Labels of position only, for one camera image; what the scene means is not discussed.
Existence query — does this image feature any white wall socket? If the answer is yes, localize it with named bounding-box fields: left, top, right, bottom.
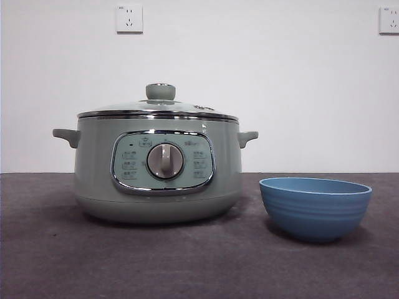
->
left=116, top=4, right=144, bottom=34
left=378, top=6, right=399, bottom=36

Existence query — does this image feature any glass lid with green knob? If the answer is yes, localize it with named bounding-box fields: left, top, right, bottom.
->
left=77, top=82, right=239, bottom=121

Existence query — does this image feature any blue ribbed bowl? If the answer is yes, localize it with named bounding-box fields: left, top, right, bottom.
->
left=259, top=177, right=373, bottom=244

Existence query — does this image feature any pale green electric steamer pot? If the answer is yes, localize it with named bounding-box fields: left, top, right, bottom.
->
left=52, top=116, right=259, bottom=224

